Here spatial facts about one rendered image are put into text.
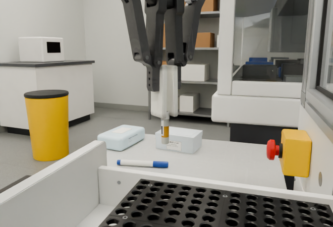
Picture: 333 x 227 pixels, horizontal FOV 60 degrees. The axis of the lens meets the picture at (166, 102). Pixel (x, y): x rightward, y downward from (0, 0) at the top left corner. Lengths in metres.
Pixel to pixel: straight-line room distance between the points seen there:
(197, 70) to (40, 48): 2.07
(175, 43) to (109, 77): 4.90
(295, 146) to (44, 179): 0.41
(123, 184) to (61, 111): 2.53
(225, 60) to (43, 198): 0.82
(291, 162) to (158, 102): 0.29
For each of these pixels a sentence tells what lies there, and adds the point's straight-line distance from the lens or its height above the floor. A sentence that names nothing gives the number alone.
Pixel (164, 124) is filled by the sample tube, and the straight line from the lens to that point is 0.40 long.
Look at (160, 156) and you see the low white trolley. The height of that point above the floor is 0.76.
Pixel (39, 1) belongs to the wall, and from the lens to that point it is 4.81.
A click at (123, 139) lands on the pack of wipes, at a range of 0.89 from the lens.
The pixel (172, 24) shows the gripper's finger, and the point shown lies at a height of 1.10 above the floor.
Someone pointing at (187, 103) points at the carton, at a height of 0.28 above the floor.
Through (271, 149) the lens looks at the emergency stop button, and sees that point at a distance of 0.59.
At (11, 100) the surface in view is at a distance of 4.04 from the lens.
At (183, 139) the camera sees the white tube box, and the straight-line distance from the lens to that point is 0.87.
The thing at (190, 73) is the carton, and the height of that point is 0.72.
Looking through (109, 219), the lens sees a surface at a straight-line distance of 0.32.
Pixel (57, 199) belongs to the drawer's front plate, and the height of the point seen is 0.89.
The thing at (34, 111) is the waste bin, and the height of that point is 0.50.
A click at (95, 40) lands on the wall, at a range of 5.41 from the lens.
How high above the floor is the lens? 1.07
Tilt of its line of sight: 10 degrees down
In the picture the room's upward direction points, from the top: straight up
